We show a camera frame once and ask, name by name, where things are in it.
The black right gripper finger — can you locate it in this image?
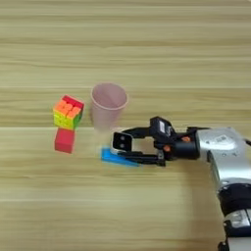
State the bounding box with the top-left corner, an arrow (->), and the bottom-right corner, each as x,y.
122,126 -> 153,139
117,151 -> 160,167

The pink plastic cup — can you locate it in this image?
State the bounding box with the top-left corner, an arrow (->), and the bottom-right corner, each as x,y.
90,81 -> 129,132

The red cube block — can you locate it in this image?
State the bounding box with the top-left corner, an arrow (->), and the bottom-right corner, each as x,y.
54,127 -> 77,155

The small white black-topped box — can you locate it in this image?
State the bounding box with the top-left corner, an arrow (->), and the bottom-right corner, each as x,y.
110,131 -> 134,154

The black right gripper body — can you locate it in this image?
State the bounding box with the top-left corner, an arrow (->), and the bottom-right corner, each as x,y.
156,126 -> 202,168

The blue flat block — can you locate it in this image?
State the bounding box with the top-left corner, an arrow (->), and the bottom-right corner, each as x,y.
100,147 -> 142,169

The multicolour puzzle cube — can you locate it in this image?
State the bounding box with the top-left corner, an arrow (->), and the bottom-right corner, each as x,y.
52,94 -> 85,132

